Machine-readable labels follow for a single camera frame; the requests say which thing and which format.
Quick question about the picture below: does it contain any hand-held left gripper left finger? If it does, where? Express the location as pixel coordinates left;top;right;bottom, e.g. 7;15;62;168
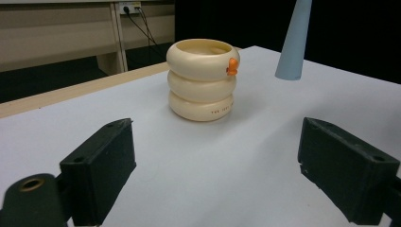
59;117;137;227

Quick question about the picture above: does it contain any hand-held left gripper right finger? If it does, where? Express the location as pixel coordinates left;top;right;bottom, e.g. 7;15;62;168
297;116;401;226

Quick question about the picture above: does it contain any cream ringed cup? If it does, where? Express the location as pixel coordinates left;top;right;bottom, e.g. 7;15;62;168
166;38;241;122

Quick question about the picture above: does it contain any light blue cone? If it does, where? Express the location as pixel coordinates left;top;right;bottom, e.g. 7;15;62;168
274;0;313;81

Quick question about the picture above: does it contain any white table cover sheet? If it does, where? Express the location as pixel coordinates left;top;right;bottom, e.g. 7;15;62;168
0;45;401;227

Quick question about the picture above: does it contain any beige cabinet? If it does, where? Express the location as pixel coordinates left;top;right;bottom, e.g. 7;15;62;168
0;0;176;77

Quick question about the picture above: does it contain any black cable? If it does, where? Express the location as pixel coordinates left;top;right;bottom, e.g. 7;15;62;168
135;5;160;48
123;6;166;61

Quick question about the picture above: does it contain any white wall socket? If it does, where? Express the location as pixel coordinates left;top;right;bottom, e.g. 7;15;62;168
118;1;143;15

